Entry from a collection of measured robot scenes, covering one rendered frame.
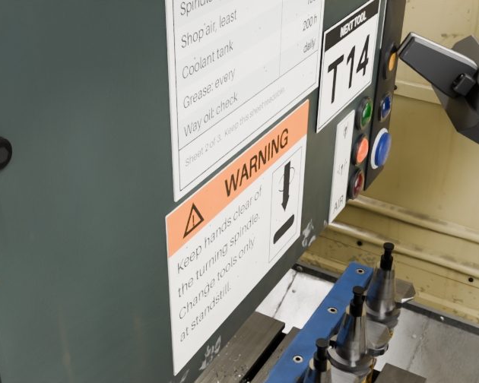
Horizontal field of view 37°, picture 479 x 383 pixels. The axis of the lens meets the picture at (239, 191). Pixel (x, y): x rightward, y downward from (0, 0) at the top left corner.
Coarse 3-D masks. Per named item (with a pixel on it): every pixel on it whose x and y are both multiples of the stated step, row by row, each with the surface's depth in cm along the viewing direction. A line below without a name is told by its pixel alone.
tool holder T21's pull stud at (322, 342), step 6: (318, 342) 82; (324, 342) 82; (318, 348) 83; (324, 348) 82; (318, 354) 83; (324, 354) 83; (318, 360) 83; (324, 360) 83; (318, 366) 83; (324, 366) 84
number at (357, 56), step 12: (372, 24) 52; (360, 36) 50; (372, 36) 52; (348, 48) 49; (360, 48) 51; (348, 60) 49; (360, 60) 52; (348, 72) 50; (360, 72) 52; (348, 84) 51; (360, 84) 53
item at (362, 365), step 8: (336, 336) 98; (368, 344) 97; (328, 352) 95; (368, 352) 96; (336, 360) 94; (344, 360) 94; (360, 360) 94; (368, 360) 94; (344, 368) 94; (352, 368) 94; (360, 368) 94; (368, 368) 95; (360, 376) 95
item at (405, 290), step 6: (396, 282) 109; (402, 282) 109; (408, 282) 109; (366, 288) 108; (396, 288) 108; (402, 288) 108; (408, 288) 108; (396, 294) 107; (402, 294) 107; (408, 294) 107; (414, 294) 107; (402, 300) 106; (408, 300) 107
